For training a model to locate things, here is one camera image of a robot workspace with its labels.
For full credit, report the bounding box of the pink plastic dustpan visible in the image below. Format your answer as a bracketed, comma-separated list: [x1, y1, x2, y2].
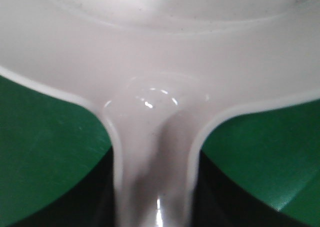
[0, 0, 320, 227]

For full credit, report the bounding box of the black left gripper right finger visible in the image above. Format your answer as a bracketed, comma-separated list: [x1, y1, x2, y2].
[192, 152, 320, 227]

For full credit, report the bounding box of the green conveyor belt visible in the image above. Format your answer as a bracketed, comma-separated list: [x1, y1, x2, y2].
[0, 78, 320, 227]

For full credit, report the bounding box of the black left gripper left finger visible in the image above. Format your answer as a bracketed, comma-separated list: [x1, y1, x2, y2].
[11, 149, 116, 227]

